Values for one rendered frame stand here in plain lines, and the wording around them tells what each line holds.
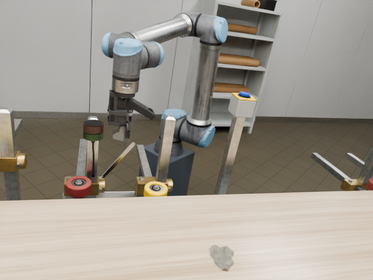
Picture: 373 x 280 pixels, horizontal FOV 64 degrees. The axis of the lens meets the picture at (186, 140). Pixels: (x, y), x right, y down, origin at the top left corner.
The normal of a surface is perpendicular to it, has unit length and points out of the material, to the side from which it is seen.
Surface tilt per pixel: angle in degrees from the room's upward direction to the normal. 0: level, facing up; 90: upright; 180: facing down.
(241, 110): 90
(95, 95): 90
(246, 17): 90
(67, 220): 0
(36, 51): 90
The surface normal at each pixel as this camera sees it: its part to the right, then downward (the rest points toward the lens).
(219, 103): 0.34, 0.44
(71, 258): 0.16, -0.89
